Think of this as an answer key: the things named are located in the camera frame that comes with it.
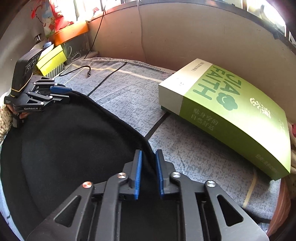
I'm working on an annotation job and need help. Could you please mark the black pants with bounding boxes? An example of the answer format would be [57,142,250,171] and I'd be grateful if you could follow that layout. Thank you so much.
[1,92,177,240]

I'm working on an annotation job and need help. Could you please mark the floral sleeve left forearm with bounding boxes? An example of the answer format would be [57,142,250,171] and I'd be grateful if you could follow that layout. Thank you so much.
[0,104,13,143]

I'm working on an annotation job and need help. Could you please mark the left hand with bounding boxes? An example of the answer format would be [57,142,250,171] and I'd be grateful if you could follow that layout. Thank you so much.
[6,104,30,119]

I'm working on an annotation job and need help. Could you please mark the grey chevron pattern box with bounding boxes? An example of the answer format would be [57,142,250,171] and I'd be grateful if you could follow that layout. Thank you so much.
[45,63,65,79]

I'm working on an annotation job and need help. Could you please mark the yellow green box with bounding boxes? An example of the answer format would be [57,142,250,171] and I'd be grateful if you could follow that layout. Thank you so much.
[37,45,67,76]

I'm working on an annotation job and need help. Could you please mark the orange box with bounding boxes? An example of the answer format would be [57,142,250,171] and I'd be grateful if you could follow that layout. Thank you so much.
[48,21,89,46]

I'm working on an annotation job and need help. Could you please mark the colourful gift bag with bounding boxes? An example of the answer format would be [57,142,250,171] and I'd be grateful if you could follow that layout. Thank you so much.
[31,0,77,38]

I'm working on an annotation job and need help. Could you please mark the green white flat box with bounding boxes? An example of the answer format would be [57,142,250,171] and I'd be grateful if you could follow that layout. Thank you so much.
[159,59,291,180]

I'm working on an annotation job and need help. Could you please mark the black camera unit left gripper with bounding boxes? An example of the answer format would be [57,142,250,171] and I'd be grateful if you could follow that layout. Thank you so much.
[10,49,43,97]

